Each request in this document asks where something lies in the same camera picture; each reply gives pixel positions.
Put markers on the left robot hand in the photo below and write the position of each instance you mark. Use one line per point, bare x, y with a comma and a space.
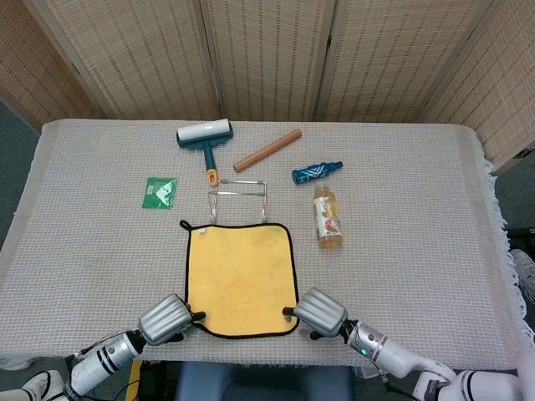
165, 319

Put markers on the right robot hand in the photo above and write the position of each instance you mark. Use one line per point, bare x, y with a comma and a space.
322, 313

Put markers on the yellow cloth with black trim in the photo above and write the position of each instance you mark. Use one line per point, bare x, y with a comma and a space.
238, 267

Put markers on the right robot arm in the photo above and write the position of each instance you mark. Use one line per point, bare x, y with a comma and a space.
397, 355

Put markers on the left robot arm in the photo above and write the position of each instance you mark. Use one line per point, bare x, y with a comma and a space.
100, 359

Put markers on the blue seat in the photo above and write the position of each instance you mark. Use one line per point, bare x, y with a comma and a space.
267, 384

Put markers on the clear bottle with yellow liquid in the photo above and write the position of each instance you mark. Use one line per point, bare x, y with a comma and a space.
328, 217

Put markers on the grey woven tablecloth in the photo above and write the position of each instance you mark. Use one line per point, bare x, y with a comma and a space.
83, 259

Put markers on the green packet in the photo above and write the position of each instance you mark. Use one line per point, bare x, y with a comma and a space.
159, 192

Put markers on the blue spray bottle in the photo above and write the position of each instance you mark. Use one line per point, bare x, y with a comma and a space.
311, 172

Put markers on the wooden rolling pin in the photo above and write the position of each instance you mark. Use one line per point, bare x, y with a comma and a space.
267, 150

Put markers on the teal lint roller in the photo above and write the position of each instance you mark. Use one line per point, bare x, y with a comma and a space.
205, 131

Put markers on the woven folding screen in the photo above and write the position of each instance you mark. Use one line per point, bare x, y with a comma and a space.
267, 54

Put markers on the yellow frame piece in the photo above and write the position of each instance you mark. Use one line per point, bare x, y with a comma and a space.
134, 376

